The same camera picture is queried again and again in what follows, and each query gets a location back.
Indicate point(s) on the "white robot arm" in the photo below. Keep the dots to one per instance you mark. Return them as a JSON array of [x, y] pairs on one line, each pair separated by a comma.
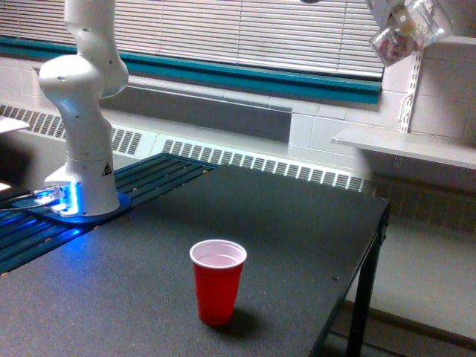
[[75, 84]]

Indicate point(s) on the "red plastic cup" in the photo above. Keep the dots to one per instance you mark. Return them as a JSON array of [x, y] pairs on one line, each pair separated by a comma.
[[217, 267]]

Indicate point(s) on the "window blinds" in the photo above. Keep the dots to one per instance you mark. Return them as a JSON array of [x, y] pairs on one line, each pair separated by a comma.
[[325, 37]]

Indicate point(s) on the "white shelf bracket rail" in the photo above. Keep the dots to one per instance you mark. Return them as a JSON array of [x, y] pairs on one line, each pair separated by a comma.
[[407, 106]]

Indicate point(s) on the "baseboard radiator vent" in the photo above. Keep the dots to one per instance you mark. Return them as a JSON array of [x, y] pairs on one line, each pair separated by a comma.
[[140, 144]]

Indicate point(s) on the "clear plastic cup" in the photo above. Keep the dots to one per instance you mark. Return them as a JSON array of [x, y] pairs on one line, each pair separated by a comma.
[[432, 23]]

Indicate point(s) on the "upper white shelf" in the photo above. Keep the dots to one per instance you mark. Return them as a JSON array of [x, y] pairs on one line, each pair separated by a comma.
[[458, 40]]

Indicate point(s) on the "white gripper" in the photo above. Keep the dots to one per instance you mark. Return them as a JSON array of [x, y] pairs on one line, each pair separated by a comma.
[[381, 11]]

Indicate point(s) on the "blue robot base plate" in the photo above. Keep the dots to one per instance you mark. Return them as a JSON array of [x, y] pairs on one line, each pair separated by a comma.
[[44, 213]]

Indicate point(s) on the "candies in clear cup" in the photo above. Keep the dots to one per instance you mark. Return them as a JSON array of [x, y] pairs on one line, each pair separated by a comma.
[[392, 46]]

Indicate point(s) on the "black table leg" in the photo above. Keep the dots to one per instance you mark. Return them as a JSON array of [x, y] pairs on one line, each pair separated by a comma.
[[365, 289]]

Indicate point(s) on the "white wall shelf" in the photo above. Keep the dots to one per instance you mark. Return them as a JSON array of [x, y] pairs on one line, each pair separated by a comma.
[[416, 146]]

